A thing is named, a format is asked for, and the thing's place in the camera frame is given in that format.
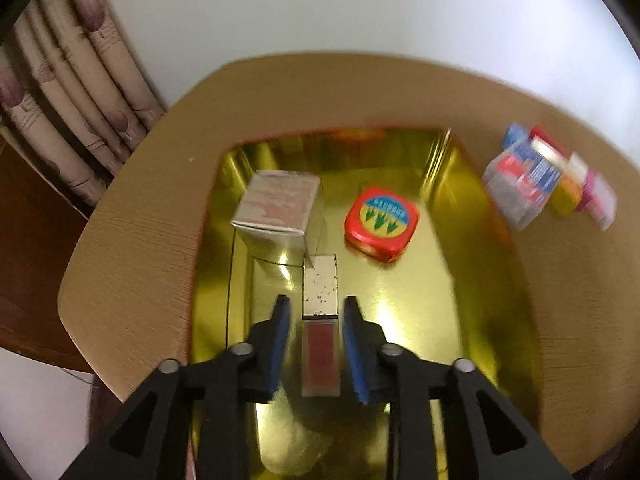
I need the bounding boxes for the lip gloss tube silver cap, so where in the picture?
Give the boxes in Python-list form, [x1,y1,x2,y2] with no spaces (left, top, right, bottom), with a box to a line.
[301,255,343,398]

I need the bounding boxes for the brown wooden door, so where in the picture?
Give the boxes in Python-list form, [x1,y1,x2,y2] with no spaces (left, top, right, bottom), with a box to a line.
[0,125,96,375]

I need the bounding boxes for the small blue box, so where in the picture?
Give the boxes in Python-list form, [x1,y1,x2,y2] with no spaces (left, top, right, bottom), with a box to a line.
[503,121,532,150]

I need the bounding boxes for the gold metal tray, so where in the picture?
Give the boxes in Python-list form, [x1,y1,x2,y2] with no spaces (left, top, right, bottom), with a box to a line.
[189,127,543,480]

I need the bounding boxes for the beige patterned curtain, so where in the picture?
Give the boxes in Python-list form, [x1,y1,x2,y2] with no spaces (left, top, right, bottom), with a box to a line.
[0,0,167,209]

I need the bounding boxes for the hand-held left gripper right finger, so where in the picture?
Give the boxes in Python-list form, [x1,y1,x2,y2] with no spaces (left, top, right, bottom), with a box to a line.
[341,296,576,480]

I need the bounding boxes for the white pink carton box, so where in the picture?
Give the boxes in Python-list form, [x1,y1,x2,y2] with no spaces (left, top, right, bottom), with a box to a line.
[230,170,321,266]

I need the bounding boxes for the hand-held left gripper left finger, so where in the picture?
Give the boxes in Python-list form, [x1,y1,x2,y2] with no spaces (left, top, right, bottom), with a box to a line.
[60,295,292,480]

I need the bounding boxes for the small yellow box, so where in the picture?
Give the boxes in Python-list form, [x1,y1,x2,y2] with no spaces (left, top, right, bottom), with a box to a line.
[549,172,585,217]

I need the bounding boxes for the clear box red blue print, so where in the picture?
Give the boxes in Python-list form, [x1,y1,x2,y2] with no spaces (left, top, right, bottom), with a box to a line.
[482,139,563,231]

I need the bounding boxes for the red square tin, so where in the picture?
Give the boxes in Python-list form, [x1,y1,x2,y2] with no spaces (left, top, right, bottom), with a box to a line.
[344,187,421,263]

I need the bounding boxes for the small red box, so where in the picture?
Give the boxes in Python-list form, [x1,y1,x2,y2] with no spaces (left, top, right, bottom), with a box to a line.
[529,126,568,162]

